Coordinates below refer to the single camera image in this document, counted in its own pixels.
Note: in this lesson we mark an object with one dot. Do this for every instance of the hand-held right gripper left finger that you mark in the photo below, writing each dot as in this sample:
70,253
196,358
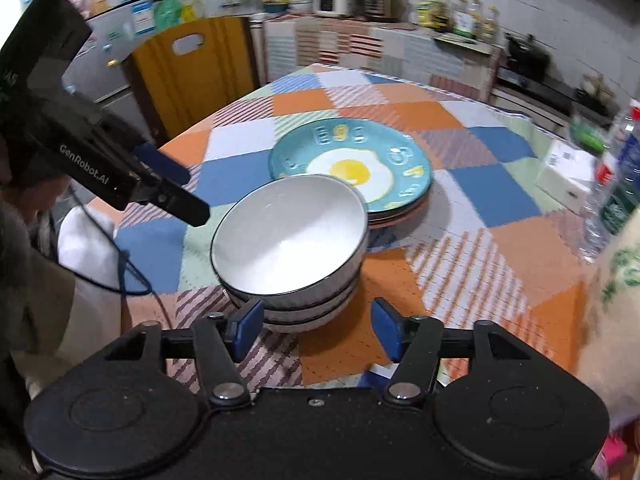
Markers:
248,327

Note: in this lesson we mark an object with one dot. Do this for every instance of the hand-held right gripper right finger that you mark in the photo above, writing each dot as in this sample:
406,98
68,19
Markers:
386,327

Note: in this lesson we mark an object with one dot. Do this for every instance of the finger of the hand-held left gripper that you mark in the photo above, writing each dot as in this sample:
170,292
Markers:
180,205
162,165

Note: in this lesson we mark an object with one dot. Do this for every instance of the patterned plate with red rim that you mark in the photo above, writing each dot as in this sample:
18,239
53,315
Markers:
390,221

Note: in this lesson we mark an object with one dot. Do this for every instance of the blue plate with egg print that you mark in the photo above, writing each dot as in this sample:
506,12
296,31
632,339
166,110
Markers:
402,160

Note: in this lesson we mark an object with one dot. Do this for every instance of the silver refrigerator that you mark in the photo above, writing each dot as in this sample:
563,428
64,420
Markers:
115,50

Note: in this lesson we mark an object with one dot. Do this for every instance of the yellow wooden chair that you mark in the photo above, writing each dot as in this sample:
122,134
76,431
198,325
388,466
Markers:
200,80

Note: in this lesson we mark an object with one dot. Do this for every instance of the checked tablecloth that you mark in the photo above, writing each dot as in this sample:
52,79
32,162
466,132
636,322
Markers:
500,260

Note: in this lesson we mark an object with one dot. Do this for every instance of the person's light clothing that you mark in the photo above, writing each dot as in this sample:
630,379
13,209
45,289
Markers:
90,310

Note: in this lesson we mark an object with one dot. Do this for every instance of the green plastic bag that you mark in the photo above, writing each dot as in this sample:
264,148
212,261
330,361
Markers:
167,10

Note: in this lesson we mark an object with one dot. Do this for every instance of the blue bowl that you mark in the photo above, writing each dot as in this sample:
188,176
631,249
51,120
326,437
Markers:
276,6

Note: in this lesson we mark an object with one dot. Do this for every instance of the beige bag with green print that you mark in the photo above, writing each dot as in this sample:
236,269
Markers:
615,320

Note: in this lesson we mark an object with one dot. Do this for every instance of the counter with checked cloth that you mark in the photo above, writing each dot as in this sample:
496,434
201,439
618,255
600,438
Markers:
360,45

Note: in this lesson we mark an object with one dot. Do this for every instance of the white tissue pack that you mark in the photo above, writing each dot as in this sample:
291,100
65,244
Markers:
565,175

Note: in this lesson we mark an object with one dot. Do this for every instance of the white rice cooker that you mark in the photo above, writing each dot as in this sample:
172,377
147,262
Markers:
332,1

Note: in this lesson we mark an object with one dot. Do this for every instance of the clear bottle with red label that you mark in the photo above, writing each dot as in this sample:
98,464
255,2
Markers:
605,170

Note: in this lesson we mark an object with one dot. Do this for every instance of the dark pressure cooker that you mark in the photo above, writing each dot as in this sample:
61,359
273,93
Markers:
380,1

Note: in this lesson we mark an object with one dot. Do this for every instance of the green packet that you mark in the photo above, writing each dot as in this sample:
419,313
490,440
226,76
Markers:
587,132

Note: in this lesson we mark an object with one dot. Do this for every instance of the black wok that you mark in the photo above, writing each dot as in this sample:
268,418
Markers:
527,55

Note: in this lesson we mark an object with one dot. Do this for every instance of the row of oil bottles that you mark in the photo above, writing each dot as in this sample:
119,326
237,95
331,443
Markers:
460,17

